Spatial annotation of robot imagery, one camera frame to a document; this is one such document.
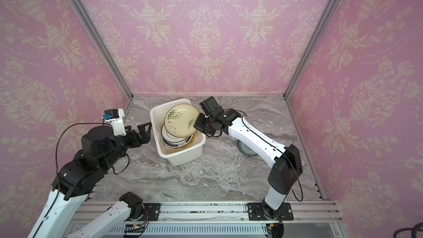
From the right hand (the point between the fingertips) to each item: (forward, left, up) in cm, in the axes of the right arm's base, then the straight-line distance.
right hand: (194, 126), depth 77 cm
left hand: (-8, +18, +12) cm, 23 cm away
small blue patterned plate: (-2, -27, -23) cm, 36 cm away
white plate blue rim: (+3, +14, -18) cm, 23 cm away
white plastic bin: (-12, +9, -6) cm, 16 cm away
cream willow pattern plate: (+5, +8, -1) cm, 9 cm away
